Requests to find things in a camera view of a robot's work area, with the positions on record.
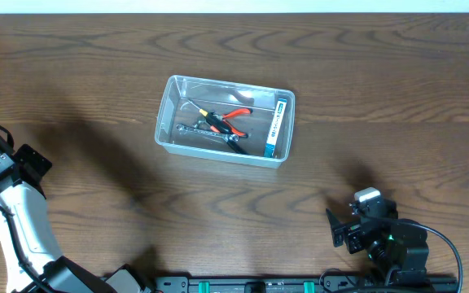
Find blue white cardboard box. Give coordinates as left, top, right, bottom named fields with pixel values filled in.
left=264, top=98, right=287, bottom=158

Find silver wrench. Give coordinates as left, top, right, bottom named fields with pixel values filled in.
left=176, top=124, right=239, bottom=142

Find orange handled pliers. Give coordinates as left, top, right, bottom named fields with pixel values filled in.
left=213, top=107, right=252, bottom=138

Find clear plastic container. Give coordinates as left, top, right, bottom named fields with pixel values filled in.
left=155, top=75, right=296, bottom=168

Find small hammer black orange handle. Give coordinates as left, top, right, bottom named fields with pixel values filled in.
left=193, top=118, right=248, bottom=155

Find black yellow screwdriver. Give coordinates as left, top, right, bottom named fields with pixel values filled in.
left=189, top=99, right=233, bottom=134

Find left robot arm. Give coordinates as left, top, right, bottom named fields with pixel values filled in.
left=0, top=125, right=156, bottom=292

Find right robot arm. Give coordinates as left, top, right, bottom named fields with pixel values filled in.
left=327, top=197, right=429, bottom=286

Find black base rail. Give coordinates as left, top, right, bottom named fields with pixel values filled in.
left=152, top=272, right=458, bottom=293

